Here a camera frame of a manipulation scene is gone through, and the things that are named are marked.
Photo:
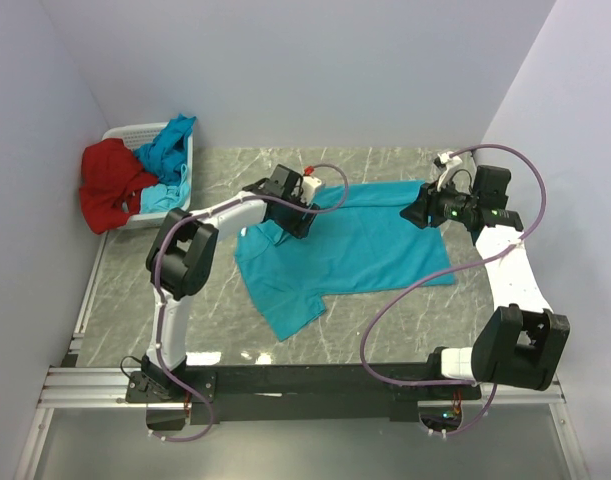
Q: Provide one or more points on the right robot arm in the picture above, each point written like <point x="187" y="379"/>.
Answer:
<point x="522" y="343"/>

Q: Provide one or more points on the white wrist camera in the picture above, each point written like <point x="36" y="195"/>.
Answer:
<point x="448" y="163"/>
<point x="310" y="185"/>

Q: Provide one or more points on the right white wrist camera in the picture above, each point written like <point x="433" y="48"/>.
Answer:
<point x="448" y="163"/>

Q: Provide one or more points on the teal t shirt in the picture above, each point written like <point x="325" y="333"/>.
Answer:
<point x="166" y="158"/>
<point x="360" y="245"/>

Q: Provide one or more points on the black mounting beam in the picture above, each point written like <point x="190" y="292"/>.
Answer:
<point x="288" y="392"/>

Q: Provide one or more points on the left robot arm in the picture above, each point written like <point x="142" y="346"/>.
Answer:
<point x="181" y="259"/>

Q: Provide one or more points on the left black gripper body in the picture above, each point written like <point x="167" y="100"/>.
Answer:
<point x="290" y="219"/>

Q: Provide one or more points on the red t shirt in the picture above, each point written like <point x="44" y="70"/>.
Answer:
<point x="112" y="182"/>

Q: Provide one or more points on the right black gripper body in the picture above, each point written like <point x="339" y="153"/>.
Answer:
<point x="447" y="205"/>

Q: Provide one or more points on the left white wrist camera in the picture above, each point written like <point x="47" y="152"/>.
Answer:
<point x="310" y="185"/>

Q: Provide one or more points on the aluminium rail frame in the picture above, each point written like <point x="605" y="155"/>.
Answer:
<point x="84" y="428"/>

